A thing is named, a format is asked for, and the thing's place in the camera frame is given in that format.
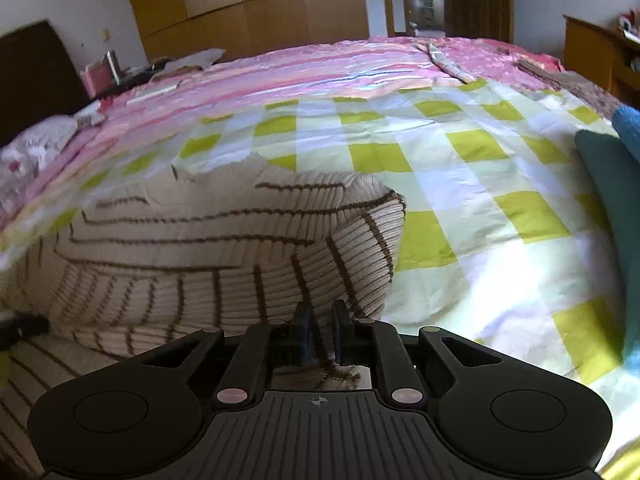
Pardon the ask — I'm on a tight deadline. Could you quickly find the green checkered bed sheet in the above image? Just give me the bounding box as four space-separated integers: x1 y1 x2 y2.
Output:
1 80 639 479

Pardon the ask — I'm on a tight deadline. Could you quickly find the beige brown-striped knit sweater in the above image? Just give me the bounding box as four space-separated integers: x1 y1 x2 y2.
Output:
1 156 406 479

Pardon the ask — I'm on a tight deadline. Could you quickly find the wooden wardrobe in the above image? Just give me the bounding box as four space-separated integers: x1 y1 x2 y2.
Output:
130 0 369 60

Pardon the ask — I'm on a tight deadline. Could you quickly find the pink storage box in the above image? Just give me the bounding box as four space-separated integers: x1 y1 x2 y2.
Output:
79 61 115 98

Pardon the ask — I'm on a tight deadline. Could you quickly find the grey pink-dotted pillow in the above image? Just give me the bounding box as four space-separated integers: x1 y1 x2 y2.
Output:
1 116 79 216

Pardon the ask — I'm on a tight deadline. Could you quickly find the dark wooden headboard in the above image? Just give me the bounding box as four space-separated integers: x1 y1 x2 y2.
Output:
0 21 89 145

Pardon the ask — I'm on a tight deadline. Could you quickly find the pink striped quilt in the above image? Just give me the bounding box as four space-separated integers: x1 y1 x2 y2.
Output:
1 37 564 224

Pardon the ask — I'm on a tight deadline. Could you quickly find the teal folded towel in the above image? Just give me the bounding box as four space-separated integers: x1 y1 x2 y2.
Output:
575 130 639 374

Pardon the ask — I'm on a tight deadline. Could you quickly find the white flat box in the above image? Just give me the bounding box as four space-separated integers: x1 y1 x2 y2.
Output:
126 82 180 105

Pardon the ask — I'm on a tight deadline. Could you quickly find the steel thermos cup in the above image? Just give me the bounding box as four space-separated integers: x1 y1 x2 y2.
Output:
104 50 124 86

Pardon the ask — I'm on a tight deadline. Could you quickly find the wooden side cabinet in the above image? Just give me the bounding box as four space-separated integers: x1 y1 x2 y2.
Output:
563 15 639 108

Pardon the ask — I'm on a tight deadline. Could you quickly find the blue folded knit sweater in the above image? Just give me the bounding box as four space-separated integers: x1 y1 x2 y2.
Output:
612 105 640 162

